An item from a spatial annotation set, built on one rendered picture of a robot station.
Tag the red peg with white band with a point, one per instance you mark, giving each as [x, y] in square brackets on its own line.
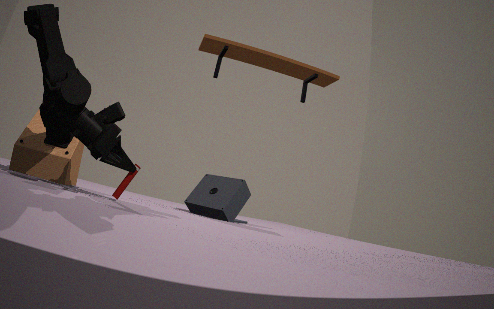
[125, 182]

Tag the grey flat panel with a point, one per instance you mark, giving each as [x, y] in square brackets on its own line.
[219, 197]

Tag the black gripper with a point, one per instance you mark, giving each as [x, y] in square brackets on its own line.
[102, 142]

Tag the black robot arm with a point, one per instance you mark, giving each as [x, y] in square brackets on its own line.
[66, 90]

